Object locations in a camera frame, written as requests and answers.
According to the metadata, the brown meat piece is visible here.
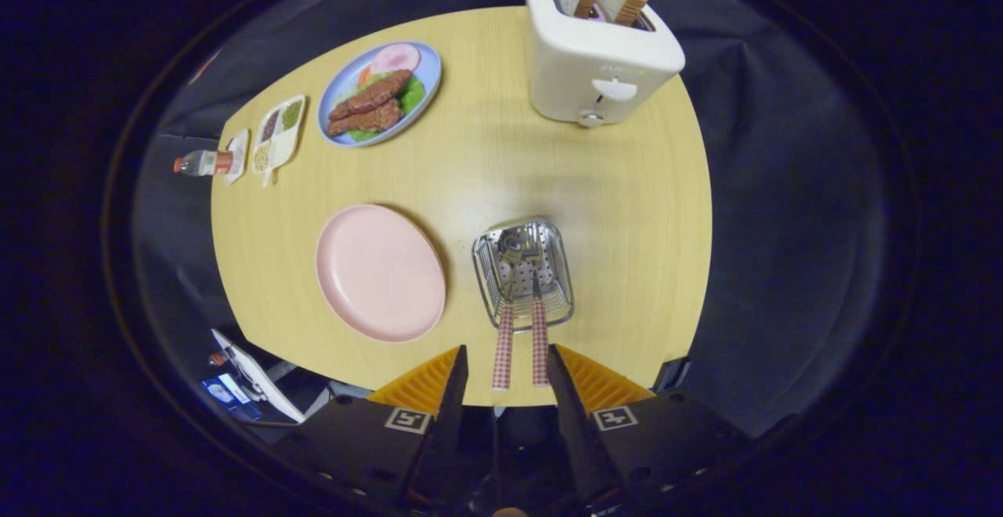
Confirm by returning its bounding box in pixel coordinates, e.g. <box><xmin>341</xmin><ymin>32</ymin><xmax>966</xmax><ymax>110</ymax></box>
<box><xmin>329</xmin><ymin>70</ymin><xmax>413</xmax><ymax>121</ymax></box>
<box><xmin>328</xmin><ymin>99</ymin><xmax>404</xmax><ymax>137</ymax></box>

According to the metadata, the fork with red checked handle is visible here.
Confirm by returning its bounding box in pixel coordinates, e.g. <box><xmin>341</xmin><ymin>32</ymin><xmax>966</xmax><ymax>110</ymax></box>
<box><xmin>529</xmin><ymin>247</ymin><xmax>551</xmax><ymax>389</ymax></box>

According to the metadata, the green lettuce leaf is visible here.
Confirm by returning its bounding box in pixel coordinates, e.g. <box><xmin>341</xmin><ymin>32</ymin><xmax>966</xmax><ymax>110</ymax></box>
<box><xmin>398</xmin><ymin>76</ymin><xmax>426</xmax><ymax>114</ymax></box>

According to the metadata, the blue plate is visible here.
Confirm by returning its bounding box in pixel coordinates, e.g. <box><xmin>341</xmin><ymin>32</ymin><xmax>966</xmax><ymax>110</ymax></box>
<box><xmin>317</xmin><ymin>41</ymin><xmax>443</xmax><ymax>147</ymax></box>

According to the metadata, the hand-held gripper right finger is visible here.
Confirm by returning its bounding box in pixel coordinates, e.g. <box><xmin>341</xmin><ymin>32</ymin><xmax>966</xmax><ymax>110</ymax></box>
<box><xmin>547</xmin><ymin>344</ymin><xmax>749</xmax><ymax>506</ymax></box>

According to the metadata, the small white square coaster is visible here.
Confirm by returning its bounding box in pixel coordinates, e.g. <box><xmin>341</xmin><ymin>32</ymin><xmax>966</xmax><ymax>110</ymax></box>
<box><xmin>223</xmin><ymin>129</ymin><xmax>250</xmax><ymax>186</ymax></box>

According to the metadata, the pink plate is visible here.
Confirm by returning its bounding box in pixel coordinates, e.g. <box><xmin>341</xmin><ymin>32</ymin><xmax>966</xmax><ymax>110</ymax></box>
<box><xmin>315</xmin><ymin>204</ymin><xmax>447</xmax><ymax>344</ymax></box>

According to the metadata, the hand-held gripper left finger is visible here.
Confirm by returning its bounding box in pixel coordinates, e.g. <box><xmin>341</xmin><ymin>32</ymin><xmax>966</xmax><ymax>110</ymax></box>
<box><xmin>270</xmin><ymin>345</ymin><xmax>469</xmax><ymax>506</ymax></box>

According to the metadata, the spoon with red checked handle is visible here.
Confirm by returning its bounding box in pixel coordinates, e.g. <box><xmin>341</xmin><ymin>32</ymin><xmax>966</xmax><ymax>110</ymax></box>
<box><xmin>491</xmin><ymin>227</ymin><xmax>527</xmax><ymax>391</ymax></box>

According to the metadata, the black table bracket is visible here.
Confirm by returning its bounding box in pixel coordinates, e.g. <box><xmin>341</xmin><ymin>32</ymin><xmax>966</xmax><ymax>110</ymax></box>
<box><xmin>654</xmin><ymin>356</ymin><xmax>692</xmax><ymax>392</ymax></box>

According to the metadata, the metal wire basket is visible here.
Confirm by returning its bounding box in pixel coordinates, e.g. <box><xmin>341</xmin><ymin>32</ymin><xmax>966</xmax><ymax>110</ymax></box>
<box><xmin>472</xmin><ymin>217</ymin><xmax>575</xmax><ymax>333</ymax></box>

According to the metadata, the clear bottle with red cap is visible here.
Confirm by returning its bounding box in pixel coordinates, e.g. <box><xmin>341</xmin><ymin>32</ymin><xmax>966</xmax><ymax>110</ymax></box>
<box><xmin>173</xmin><ymin>150</ymin><xmax>234</xmax><ymax>177</ymax></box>

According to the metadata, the white toaster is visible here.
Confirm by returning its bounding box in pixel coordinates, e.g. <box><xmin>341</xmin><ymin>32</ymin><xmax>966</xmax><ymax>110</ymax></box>
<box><xmin>525</xmin><ymin>0</ymin><xmax>686</xmax><ymax>128</ymax></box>

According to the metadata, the pink ham slice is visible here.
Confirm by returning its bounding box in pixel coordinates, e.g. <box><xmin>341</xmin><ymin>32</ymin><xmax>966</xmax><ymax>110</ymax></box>
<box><xmin>368</xmin><ymin>43</ymin><xmax>422</xmax><ymax>75</ymax></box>

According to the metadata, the white divided seasoning tray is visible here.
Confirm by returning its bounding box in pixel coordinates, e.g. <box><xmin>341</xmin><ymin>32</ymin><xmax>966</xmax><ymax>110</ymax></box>
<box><xmin>249</xmin><ymin>94</ymin><xmax>306</xmax><ymax>187</ymax></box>

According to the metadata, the black backdrop cloth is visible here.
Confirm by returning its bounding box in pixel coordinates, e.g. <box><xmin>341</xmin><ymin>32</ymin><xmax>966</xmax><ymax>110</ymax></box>
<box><xmin>129</xmin><ymin>0</ymin><xmax>890</xmax><ymax>439</ymax></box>

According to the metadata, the white flat tablet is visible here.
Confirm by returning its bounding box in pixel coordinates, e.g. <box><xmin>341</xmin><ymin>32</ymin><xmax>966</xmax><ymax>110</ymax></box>
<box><xmin>212</xmin><ymin>329</ymin><xmax>306</xmax><ymax>424</ymax></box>

